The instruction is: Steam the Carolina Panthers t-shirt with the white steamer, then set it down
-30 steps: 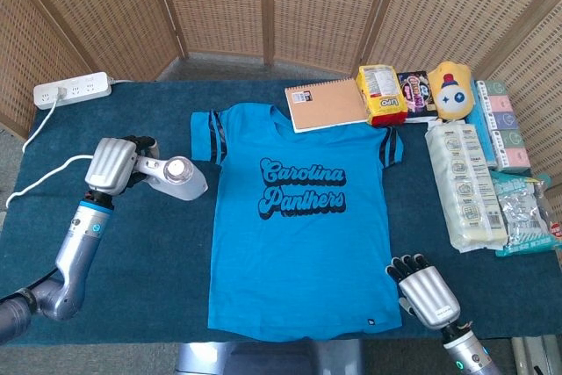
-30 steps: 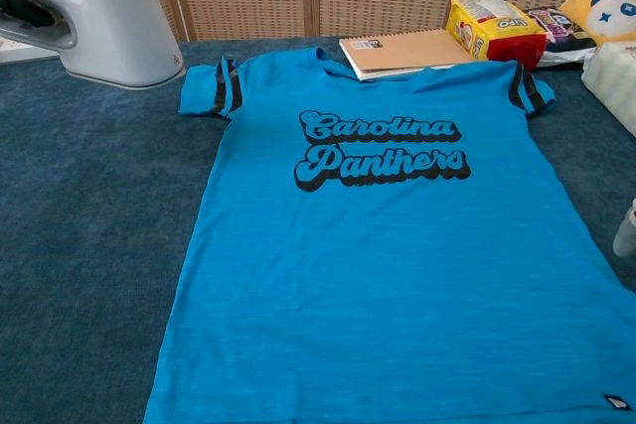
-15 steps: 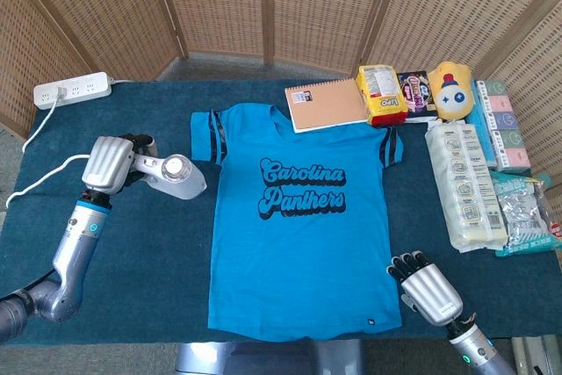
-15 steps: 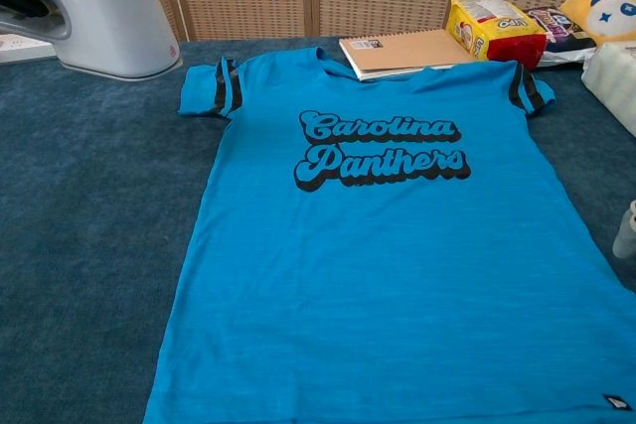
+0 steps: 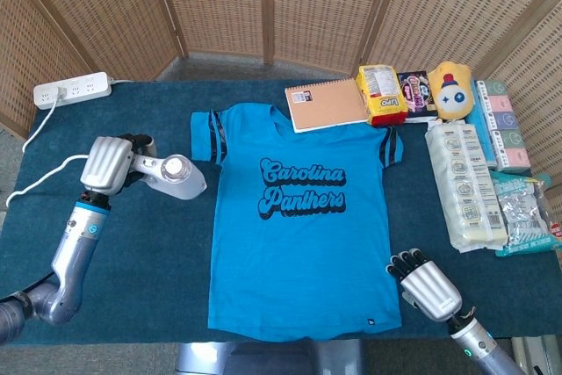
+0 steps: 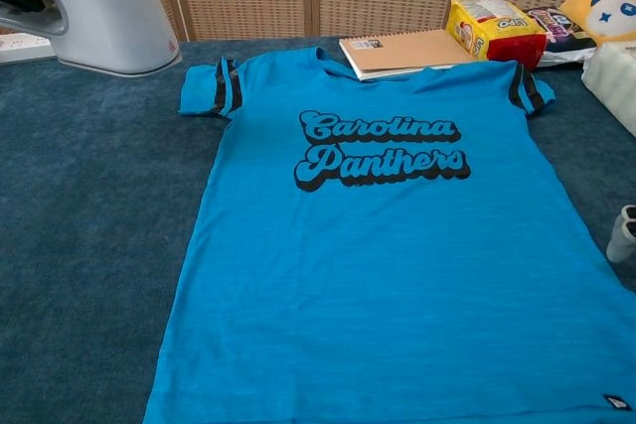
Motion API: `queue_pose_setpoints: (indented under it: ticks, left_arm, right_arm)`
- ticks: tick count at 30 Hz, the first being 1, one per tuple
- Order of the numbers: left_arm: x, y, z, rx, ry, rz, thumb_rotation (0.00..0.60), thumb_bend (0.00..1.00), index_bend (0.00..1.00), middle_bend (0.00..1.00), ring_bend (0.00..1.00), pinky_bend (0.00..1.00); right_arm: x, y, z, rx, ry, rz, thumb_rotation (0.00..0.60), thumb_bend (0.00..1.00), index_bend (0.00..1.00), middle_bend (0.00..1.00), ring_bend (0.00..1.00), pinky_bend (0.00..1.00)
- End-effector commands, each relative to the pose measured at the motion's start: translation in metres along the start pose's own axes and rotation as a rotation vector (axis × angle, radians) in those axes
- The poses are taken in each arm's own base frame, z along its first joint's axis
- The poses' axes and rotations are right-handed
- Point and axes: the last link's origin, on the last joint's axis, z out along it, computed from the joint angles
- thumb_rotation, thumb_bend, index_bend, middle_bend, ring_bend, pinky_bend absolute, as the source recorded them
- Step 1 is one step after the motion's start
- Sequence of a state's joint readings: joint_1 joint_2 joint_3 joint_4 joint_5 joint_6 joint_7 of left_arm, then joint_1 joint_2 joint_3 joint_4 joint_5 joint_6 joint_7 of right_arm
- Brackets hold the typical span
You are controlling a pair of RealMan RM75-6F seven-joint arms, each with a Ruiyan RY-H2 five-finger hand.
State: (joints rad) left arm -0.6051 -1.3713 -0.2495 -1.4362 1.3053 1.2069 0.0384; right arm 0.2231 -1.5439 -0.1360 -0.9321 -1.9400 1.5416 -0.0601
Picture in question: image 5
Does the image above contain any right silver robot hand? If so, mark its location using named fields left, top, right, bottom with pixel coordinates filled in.
left=385, top=248, right=465, bottom=322

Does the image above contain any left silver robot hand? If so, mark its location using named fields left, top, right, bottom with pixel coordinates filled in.
left=79, top=133, right=155, bottom=197

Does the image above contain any white handheld steamer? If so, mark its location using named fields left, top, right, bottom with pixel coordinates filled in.
left=131, top=148, right=208, bottom=201

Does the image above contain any blue Carolina Panthers t-shirt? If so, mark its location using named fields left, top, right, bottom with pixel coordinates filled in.
left=190, top=102, right=405, bottom=343

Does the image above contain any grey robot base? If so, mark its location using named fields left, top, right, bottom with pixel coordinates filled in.
left=175, top=339, right=365, bottom=375

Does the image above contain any white power strip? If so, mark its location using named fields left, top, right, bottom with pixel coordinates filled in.
left=33, top=71, right=113, bottom=111

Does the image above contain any long white tissue pack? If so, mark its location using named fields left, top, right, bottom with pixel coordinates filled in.
left=424, top=122, right=508, bottom=254

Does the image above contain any silver teal snack bag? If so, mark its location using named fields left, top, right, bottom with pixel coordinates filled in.
left=489, top=170, right=562, bottom=258

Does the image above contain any dark blue table cloth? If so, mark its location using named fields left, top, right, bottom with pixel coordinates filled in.
left=0, top=79, right=562, bottom=346

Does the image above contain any pastel tissue multi-pack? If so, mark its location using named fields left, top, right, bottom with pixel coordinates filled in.
left=465, top=79, right=532, bottom=174

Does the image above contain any yellow Lipo snack pack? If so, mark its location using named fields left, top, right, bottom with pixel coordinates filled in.
left=355, top=64, right=408, bottom=127

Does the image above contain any black snack packet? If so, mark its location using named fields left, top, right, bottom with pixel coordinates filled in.
left=397, top=69, right=438, bottom=121

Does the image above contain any yellow plush toy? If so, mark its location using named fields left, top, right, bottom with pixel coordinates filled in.
left=428, top=61, right=478, bottom=122

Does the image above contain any brown spiral notebook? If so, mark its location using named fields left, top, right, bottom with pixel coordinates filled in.
left=284, top=76, right=370, bottom=133

